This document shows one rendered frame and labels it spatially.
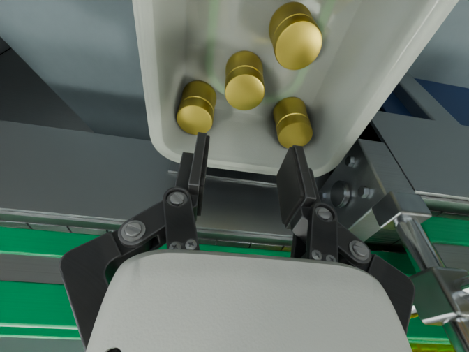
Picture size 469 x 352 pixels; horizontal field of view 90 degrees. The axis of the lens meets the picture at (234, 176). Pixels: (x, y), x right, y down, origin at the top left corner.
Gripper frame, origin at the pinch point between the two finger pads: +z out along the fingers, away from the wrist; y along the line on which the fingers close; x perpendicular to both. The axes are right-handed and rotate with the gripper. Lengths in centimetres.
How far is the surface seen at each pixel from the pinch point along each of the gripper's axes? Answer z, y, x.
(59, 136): 13.6, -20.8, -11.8
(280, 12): 12.6, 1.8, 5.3
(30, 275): -2.1, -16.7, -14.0
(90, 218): 3.1, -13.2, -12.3
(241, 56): 12.6, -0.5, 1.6
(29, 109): 43, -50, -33
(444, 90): 29.7, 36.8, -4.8
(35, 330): -5.3, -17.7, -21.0
